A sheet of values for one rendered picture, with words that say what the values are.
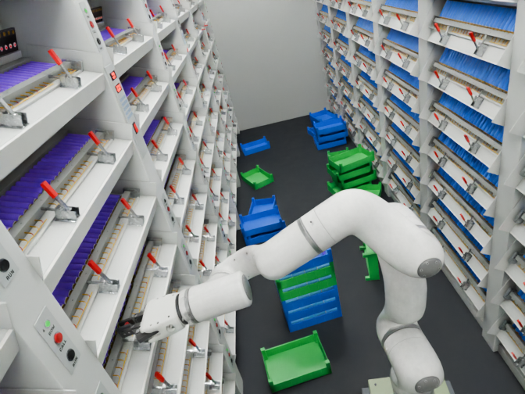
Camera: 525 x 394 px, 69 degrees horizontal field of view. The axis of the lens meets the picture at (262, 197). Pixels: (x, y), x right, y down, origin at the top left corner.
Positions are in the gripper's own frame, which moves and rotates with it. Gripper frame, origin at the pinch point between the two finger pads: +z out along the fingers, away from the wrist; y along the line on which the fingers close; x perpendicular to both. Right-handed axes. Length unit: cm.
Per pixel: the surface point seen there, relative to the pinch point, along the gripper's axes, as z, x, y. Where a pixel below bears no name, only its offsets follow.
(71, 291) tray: 2.3, 17.4, -3.1
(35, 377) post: -4.2, 20.6, -27.5
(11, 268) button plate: -9.7, 36.8, -22.0
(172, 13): -11, 55, 182
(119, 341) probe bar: 3.7, -2.6, -0.9
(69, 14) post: -11, 66, 42
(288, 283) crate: -25, -73, 76
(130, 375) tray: 1.1, -6.8, -8.4
